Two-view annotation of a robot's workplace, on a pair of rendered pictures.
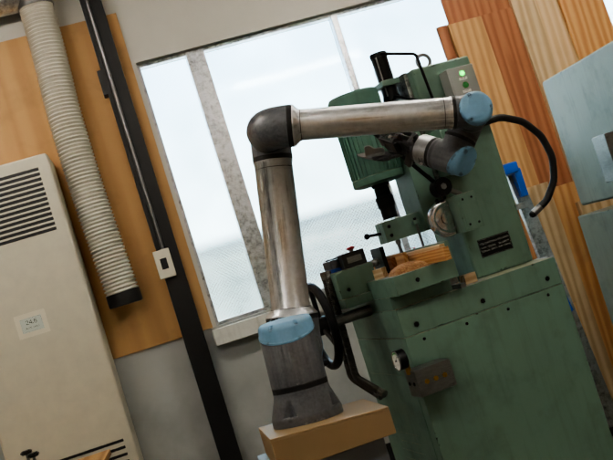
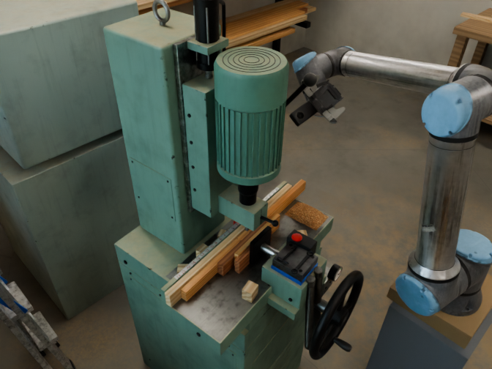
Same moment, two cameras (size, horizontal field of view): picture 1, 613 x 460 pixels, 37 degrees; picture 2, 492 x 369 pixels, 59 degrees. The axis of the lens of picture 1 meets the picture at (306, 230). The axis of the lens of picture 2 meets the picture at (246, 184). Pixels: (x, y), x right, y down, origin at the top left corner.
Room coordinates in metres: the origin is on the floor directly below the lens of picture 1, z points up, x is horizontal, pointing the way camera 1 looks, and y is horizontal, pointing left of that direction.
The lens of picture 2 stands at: (3.65, 0.50, 1.92)
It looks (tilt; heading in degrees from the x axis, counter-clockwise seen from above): 39 degrees down; 234
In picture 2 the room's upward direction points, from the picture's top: 1 degrees clockwise
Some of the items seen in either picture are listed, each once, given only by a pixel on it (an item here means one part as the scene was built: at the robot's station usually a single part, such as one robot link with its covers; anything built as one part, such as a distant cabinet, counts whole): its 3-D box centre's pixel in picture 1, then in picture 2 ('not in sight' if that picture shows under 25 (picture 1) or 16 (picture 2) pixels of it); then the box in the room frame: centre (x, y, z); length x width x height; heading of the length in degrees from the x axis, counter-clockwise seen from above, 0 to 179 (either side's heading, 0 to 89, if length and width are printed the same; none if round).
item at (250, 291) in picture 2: not in sight; (250, 291); (3.20, -0.10, 0.92); 0.04 x 0.03 x 0.04; 24
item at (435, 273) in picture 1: (377, 287); (269, 268); (3.08, -0.17, 0.87); 0.61 x 0.30 x 0.06; 17
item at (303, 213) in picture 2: (407, 266); (307, 212); (2.85, -0.26, 0.91); 0.12 x 0.09 x 0.03; 107
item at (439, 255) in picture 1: (407, 262); (251, 232); (3.06, -0.29, 0.92); 0.62 x 0.02 x 0.04; 17
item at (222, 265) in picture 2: not in sight; (244, 247); (3.12, -0.25, 0.92); 0.23 x 0.02 x 0.04; 17
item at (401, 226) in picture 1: (400, 230); (242, 208); (3.09, -0.30, 1.03); 0.14 x 0.07 x 0.09; 107
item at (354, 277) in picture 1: (350, 281); (293, 272); (3.05, -0.09, 0.91); 0.15 x 0.14 x 0.09; 17
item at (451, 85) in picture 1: (462, 91); not in sight; (3.04, -0.63, 1.40); 0.10 x 0.06 x 0.16; 107
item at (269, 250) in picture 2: (372, 263); (268, 250); (3.08, -0.17, 0.95); 0.09 x 0.07 x 0.09; 17
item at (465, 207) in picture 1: (464, 212); not in sight; (2.99, -0.50, 1.02); 0.09 x 0.07 x 0.12; 17
